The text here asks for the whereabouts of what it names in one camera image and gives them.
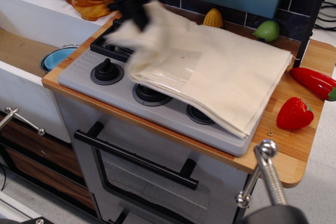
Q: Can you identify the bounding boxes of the cream cloth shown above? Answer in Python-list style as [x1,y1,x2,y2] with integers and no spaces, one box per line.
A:
[105,1,292,138]

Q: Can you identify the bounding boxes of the black burner grate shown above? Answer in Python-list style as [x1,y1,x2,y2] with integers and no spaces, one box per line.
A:
[90,18,134,62]

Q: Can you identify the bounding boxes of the black left stove knob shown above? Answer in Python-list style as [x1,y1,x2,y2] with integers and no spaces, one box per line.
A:
[90,58,124,86]

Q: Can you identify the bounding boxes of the black stove knob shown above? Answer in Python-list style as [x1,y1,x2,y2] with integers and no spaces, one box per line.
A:
[132,84,172,106]
[186,105,215,125]
[90,58,124,86]

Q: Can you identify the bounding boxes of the grey toy stove top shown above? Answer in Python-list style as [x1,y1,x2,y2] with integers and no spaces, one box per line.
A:
[57,49,253,157]

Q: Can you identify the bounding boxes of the yellow toy corn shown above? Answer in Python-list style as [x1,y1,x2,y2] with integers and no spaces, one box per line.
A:
[203,8,223,28]

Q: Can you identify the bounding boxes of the black middle stove knob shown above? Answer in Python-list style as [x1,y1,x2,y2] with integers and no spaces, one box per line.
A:
[132,84,172,106]

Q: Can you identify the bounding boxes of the blue bowl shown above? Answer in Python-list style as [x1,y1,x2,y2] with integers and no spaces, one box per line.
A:
[40,44,79,72]

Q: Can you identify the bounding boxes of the white toy sink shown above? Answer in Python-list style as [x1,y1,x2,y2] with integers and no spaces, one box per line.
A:
[1,0,102,142]

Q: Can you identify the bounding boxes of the black right stove knob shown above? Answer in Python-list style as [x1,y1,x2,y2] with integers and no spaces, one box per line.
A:
[186,105,215,125]

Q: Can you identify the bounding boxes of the green toy pear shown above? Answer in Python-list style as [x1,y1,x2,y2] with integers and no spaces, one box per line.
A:
[253,20,280,42]

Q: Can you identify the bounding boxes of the grey toy oven door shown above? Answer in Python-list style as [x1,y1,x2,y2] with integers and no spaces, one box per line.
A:
[70,119,247,223]

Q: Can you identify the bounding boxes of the wooden drawer front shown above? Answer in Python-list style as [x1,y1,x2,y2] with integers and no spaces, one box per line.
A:
[1,119,96,216]

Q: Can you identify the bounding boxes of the red toy strawberry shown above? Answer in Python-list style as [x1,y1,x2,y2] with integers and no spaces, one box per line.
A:
[277,97,314,130]

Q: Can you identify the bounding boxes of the black metal stand pole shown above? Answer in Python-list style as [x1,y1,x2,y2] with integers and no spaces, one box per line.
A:
[293,0,324,68]

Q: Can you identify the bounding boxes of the red toy chili pepper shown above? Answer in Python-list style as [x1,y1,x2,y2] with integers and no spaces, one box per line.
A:
[289,67,335,101]

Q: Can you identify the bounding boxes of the black oven door handle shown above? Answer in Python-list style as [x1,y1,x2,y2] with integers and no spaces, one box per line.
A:
[74,121,198,190]

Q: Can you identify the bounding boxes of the silver drawer handle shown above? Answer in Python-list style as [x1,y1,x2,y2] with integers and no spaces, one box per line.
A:
[1,106,46,136]

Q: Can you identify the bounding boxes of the silver clamp screw handle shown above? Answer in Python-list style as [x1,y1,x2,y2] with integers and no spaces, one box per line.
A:
[235,139,288,208]

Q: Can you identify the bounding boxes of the black cables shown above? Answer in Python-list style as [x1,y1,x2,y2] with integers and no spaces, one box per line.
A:
[292,0,336,31]

